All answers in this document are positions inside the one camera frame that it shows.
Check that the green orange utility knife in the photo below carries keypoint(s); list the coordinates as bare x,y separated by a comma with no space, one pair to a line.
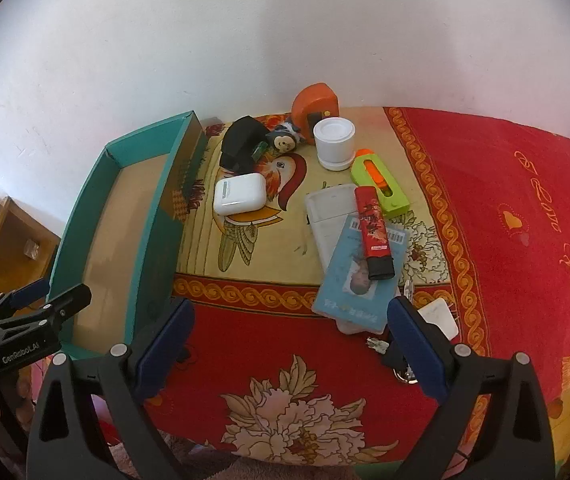
390,200

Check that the white charger plug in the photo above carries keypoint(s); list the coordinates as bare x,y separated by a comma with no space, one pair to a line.
440,317

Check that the bunch of keys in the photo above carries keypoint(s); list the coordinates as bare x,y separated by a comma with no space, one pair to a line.
376,344

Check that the white earbuds case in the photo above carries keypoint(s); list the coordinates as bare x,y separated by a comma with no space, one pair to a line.
237,192

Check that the blue ID card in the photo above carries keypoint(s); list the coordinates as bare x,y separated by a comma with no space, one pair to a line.
345,280

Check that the white round container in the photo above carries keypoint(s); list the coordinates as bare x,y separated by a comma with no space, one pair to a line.
334,145

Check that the teal cardboard box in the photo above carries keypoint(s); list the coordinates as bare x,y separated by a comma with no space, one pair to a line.
115,230

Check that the orange plastic device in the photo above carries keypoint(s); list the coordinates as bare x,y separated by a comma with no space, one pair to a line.
315,100

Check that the panda plush toy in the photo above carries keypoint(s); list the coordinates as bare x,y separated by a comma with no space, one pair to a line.
285,141

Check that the red lighter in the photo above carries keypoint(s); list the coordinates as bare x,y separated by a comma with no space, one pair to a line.
372,230

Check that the small clear packet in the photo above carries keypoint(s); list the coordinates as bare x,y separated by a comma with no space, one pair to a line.
31,249

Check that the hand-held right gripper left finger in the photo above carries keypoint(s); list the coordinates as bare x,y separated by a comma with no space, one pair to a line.
165,345

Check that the red printed blanket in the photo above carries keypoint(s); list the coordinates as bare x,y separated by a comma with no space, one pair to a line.
490,185

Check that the black pouch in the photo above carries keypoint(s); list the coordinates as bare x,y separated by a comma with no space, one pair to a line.
240,142

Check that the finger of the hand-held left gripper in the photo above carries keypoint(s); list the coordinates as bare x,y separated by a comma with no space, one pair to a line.
67,301
22,294

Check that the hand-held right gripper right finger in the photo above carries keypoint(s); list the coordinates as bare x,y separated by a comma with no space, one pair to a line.
420,350

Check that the white power bank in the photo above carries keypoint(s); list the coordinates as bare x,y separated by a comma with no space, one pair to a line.
325,220

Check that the wooden shelf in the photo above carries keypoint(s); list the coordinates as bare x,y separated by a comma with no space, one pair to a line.
10,240

